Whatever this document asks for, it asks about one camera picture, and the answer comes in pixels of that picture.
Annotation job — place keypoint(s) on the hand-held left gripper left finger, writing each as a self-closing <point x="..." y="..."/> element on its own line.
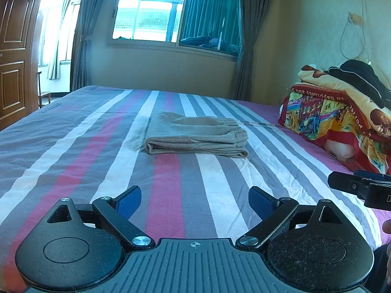
<point x="129" y="204"/>

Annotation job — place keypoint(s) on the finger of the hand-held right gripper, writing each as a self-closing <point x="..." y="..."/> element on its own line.
<point x="345" y="183"/>
<point x="371" y="175"/>

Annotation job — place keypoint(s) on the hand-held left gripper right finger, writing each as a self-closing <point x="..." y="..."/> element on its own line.
<point x="261" y="204"/>

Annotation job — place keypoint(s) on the beige pants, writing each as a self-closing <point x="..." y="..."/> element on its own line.
<point x="195" y="137"/>

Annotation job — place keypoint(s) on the person's right hand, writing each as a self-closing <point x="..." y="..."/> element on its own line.
<point x="387" y="227"/>

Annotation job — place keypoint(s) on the purple bed sheet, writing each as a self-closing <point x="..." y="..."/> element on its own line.
<point x="320" y="164"/>

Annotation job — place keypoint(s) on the white pillow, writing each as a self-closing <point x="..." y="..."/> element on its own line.
<point x="340" y="149"/>

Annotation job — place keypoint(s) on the striped bed blanket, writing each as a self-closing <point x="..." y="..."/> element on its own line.
<point x="183" y="189"/>

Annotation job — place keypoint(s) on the colourful printed blanket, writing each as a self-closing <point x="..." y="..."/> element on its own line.
<point x="330" y="113"/>

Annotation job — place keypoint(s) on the black garment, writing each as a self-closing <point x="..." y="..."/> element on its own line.
<point x="363" y="76"/>

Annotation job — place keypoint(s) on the wooden chair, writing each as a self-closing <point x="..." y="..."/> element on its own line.
<point x="44" y="95"/>

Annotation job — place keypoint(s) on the dark cloth on window sill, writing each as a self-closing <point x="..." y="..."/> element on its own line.
<point x="210" y="42"/>

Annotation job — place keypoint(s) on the white sheer curtain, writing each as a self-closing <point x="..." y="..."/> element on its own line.
<point x="59" y="36"/>

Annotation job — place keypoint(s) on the brown wooden door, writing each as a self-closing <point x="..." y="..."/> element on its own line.
<point x="13" y="58"/>

